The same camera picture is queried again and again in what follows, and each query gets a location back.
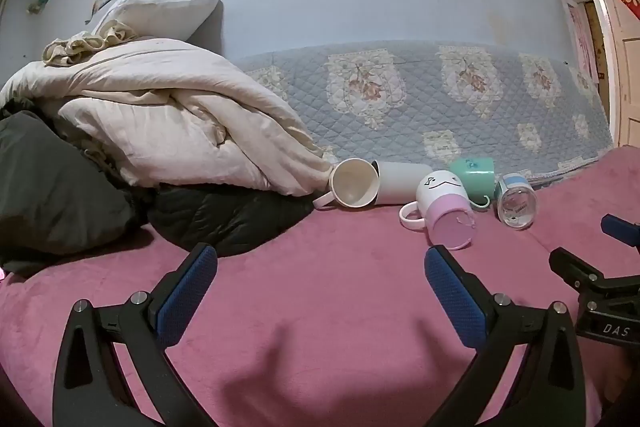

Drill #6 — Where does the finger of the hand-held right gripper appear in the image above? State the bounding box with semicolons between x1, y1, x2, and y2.
549;247;640;294
601;214;640;253

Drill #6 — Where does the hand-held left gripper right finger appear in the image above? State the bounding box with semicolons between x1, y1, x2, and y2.
424;245;587;427

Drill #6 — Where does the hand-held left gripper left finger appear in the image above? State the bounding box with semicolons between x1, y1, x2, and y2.
52;243;219;427

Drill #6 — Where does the clear glass cup blue band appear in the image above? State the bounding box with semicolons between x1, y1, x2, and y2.
494;173;539;231

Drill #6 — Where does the plain white cup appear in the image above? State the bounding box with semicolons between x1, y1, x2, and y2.
372;161;434;206

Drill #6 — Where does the pink and white face mug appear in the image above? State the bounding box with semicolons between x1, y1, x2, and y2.
398;169;478;252

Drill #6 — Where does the black quilted jacket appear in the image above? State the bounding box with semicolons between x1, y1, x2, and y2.
147;183;322;259

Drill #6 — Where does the green mug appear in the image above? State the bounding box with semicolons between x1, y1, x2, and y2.
448;157;496;210

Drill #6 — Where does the pink plush blanket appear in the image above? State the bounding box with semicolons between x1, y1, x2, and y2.
0;146;640;427

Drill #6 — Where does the cream wooden door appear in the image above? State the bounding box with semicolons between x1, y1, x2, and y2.
574;0;640;148

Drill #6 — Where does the dark grey cloth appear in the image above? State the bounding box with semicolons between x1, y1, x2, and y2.
0;99;147;279

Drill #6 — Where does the blue floral quilted mattress pad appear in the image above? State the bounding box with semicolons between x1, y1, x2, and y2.
234;40;615;188

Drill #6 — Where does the cream quilt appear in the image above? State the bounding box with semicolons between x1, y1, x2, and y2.
0;38;334;198

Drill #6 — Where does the beige crumpled cloth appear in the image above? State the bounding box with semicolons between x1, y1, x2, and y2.
42;20;139;68

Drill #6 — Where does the white pillow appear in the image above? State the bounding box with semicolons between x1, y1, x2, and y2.
92;0;221;44

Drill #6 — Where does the white mug with handle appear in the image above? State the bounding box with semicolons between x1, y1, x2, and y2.
312;158;381;210

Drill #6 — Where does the pink wall poster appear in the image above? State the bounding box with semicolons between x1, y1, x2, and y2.
567;1;599;81

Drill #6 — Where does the peeling wall sticker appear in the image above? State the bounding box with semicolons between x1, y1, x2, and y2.
84;0;112;26

